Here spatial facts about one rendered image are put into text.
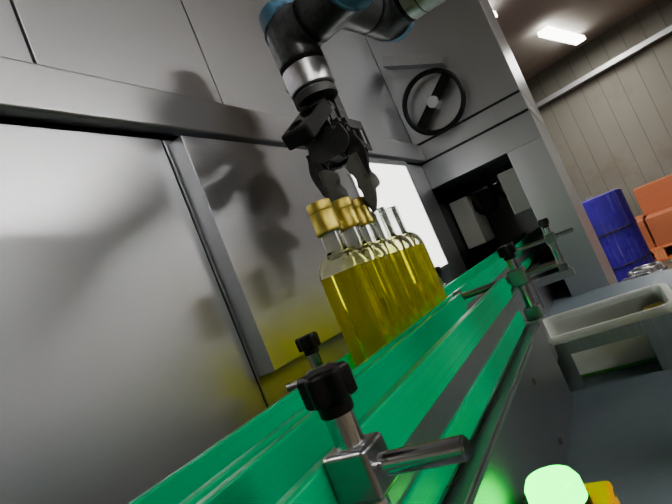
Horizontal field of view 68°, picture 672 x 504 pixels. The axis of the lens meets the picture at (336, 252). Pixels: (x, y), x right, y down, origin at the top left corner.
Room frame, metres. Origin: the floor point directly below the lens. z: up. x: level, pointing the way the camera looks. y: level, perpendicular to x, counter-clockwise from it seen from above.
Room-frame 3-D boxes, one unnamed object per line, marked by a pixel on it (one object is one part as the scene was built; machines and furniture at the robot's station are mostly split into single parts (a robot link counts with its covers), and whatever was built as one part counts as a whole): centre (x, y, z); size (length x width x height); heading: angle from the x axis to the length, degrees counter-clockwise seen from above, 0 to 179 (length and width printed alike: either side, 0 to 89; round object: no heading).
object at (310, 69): (0.77, -0.06, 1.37); 0.08 x 0.08 x 0.05
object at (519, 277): (0.80, -0.23, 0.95); 0.17 x 0.03 x 0.12; 62
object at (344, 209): (0.69, -0.03, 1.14); 0.04 x 0.04 x 0.04
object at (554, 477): (0.40, -0.08, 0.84); 0.04 x 0.04 x 0.03
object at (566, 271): (1.37, -0.53, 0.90); 0.17 x 0.05 x 0.23; 62
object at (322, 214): (0.64, 0.00, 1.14); 0.04 x 0.04 x 0.04
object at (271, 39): (0.76, -0.07, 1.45); 0.09 x 0.08 x 0.11; 51
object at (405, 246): (0.80, -0.09, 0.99); 0.06 x 0.06 x 0.21; 63
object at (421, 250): (0.85, -0.11, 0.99); 0.06 x 0.06 x 0.21; 63
